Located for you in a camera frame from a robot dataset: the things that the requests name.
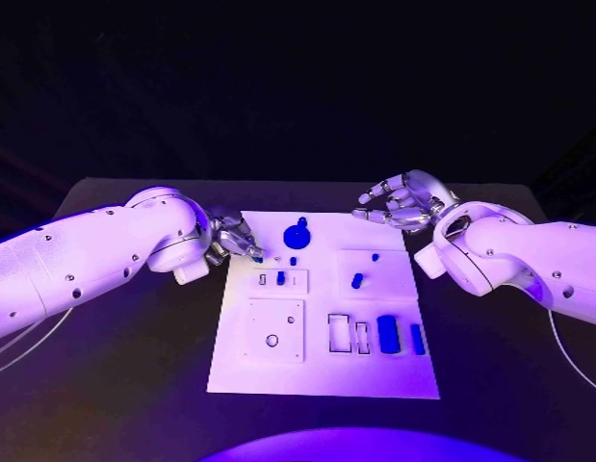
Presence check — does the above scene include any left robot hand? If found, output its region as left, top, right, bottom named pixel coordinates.
left=204, top=215, right=267, bottom=268

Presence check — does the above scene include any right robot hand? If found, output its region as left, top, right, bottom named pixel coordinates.
left=351, top=168, right=462, bottom=235

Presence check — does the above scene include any white task board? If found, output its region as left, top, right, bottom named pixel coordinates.
left=205, top=210, right=442, bottom=400

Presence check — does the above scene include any blue gear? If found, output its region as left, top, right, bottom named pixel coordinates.
left=282, top=217, right=313, bottom=250

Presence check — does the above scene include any large blue cylinder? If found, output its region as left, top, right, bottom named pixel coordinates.
left=377, top=315, right=401, bottom=354

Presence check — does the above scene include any thin long blue cylinder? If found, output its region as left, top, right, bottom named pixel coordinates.
left=410, top=323, right=429, bottom=356

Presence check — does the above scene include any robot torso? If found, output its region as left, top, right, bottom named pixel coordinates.
left=197, top=426, right=531, bottom=462

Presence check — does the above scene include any white cable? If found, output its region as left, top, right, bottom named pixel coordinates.
left=0, top=317, right=52, bottom=390
left=546, top=308, right=596, bottom=411
left=0, top=306, right=75, bottom=376

